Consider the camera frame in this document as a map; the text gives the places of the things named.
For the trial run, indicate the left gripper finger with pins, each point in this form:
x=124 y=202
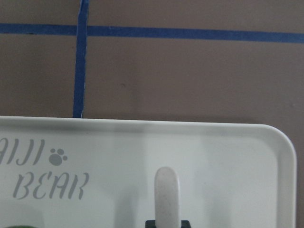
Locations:
x=150 y=224

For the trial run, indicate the white ceramic spoon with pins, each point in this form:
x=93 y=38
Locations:
x=167 y=198

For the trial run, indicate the white bear tray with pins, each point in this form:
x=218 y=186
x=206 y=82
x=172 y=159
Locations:
x=89 y=173

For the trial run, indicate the green avocado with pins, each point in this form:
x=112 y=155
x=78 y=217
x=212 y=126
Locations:
x=20 y=226

